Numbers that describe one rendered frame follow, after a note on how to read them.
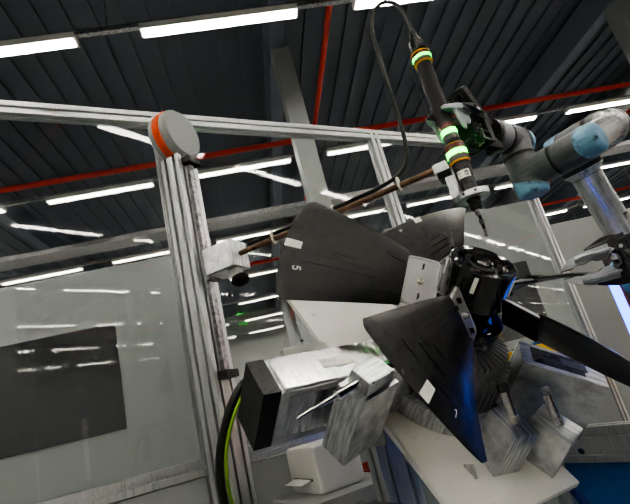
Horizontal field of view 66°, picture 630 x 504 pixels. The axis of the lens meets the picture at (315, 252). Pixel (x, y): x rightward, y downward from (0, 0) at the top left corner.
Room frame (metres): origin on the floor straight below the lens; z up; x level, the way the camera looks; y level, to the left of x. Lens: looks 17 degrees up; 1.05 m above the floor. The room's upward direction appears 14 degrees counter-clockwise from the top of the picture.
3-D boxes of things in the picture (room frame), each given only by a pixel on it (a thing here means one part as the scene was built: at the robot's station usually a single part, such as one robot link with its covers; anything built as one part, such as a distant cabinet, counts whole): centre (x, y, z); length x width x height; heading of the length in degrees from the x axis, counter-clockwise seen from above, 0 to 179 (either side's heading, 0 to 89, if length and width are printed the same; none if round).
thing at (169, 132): (1.22, 0.32, 1.88); 0.17 x 0.15 x 0.16; 121
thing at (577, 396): (0.98, -0.37, 0.98); 0.20 x 0.16 x 0.20; 31
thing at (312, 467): (1.33, 0.12, 0.91); 0.17 x 0.16 x 0.11; 31
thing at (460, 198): (0.93, -0.33, 1.42); 0.09 x 0.07 x 0.10; 66
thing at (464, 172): (0.93, -0.34, 1.58); 0.04 x 0.04 x 0.46
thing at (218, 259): (1.18, 0.23, 1.46); 0.10 x 0.07 x 0.08; 66
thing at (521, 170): (1.10, -0.56, 1.46); 0.11 x 0.08 x 0.11; 41
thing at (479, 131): (1.01, -0.43, 1.55); 0.12 x 0.08 x 0.09; 131
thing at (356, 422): (0.81, -0.01, 1.03); 0.15 x 0.10 x 0.14; 31
